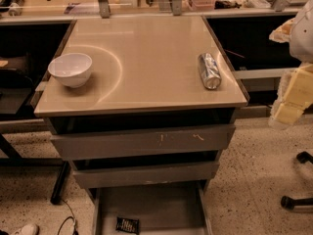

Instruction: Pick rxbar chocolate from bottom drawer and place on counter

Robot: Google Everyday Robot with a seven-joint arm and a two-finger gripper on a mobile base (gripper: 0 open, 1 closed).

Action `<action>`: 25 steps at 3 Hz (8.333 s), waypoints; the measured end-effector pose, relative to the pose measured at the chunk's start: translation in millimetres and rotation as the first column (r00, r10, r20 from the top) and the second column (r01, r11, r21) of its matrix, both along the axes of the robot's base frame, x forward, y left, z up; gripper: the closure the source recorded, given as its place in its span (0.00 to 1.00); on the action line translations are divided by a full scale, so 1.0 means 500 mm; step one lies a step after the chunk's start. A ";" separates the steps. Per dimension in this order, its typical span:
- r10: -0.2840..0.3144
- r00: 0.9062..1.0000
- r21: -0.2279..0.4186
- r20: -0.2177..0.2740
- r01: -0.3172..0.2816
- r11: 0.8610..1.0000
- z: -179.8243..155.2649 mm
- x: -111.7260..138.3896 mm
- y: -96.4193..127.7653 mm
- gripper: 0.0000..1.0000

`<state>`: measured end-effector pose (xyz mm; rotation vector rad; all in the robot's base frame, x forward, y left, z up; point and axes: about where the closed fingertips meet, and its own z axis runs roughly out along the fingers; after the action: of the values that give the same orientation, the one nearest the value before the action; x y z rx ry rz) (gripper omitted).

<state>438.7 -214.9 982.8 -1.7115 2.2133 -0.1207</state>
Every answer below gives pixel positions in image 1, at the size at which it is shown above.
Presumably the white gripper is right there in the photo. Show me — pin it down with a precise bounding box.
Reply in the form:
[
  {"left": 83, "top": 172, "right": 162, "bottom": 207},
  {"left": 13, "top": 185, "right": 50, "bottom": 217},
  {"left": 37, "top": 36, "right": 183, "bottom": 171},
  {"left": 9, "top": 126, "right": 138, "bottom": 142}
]
[{"left": 269, "top": 64, "right": 313, "bottom": 130}]

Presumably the white ceramic bowl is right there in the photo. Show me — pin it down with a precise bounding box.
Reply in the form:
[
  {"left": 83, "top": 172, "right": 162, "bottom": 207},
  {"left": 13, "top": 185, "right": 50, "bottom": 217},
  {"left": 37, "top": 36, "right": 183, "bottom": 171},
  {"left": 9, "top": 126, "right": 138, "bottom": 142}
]
[{"left": 48, "top": 53, "right": 93, "bottom": 88}]

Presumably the grey drawer cabinet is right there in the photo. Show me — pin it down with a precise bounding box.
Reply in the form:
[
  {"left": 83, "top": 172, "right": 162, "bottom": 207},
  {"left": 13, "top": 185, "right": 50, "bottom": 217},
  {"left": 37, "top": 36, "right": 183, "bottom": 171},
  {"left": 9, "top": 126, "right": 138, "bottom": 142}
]
[{"left": 33, "top": 15, "right": 250, "bottom": 235}]

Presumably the grey middle drawer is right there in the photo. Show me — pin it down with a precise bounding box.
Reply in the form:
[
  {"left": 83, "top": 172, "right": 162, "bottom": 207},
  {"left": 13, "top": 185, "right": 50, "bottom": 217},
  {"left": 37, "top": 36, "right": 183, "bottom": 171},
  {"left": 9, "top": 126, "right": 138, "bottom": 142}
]
[{"left": 73, "top": 162, "right": 219, "bottom": 189}]

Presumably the black chair base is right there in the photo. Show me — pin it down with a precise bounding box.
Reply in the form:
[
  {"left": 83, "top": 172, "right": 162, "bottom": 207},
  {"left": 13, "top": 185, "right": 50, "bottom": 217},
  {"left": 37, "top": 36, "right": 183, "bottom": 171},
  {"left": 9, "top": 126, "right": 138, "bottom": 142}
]
[{"left": 281, "top": 151, "right": 313, "bottom": 213}]

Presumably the grey metal post left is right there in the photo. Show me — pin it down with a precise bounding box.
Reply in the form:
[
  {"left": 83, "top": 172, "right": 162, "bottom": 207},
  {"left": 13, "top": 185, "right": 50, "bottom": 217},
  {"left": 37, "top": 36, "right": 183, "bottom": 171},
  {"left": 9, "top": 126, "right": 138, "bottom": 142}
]
[{"left": 98, "top": 0, "right": 111, "bottom": 19}]

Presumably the black rxbar chocolate wrapper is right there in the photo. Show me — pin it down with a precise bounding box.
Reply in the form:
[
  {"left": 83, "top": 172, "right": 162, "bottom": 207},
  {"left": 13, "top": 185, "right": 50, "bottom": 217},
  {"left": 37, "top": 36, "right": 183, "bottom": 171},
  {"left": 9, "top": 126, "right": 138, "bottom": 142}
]
[{"left": 115, "top": 217, "right": 140, "bottom": 235}]

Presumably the grey top drawer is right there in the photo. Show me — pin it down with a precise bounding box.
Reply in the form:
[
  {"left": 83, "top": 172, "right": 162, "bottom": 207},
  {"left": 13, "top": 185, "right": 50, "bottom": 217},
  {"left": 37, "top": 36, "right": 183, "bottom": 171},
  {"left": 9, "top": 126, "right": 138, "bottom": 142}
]
[{"left": 51, "top": 124, "right": 235, "bottom": 161}]

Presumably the black floor cable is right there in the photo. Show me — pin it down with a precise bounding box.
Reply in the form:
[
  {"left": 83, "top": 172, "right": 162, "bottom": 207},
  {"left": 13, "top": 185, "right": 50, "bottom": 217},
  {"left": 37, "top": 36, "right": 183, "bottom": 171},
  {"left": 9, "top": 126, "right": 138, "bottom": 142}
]
[{"left": 57, "top": 198, "right": 80, "bottom": 235}]

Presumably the silver soda can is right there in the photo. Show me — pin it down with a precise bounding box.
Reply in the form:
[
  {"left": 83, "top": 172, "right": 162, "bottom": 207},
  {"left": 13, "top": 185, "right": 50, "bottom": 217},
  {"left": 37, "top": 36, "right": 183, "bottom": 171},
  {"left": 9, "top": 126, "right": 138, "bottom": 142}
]
[{"left": 198, "top": 53, "right": 221, "bottom": 90}]

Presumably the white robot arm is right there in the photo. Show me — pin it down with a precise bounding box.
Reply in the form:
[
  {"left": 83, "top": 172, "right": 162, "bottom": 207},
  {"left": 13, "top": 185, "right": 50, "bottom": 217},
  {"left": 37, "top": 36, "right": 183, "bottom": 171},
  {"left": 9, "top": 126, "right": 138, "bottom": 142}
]
[{"left": 269, "top": 0, "right": 313, "bottom": 129}]

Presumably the white shoe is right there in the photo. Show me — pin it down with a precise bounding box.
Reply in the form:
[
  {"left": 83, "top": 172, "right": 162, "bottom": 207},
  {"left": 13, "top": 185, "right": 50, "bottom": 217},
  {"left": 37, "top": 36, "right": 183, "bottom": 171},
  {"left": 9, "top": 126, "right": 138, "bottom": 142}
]
[{"left": 10, "top": 224, "right": 39, "bottom": 235}]

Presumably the grey open bottom drawer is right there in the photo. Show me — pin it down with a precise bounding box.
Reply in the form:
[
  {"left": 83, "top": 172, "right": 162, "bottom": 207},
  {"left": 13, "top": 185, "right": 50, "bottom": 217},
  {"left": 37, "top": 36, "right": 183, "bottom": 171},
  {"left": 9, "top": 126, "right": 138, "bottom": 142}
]
[{"left": 92, "top": 182, "right": 213, "bottom": 235}]

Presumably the black table leg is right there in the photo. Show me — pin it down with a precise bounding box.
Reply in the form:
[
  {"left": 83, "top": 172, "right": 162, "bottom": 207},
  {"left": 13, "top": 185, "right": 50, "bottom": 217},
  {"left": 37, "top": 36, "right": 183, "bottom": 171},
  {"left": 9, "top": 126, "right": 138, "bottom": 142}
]
[{"left": 50, "top": 162, "right": 69, "bottom": 205}]

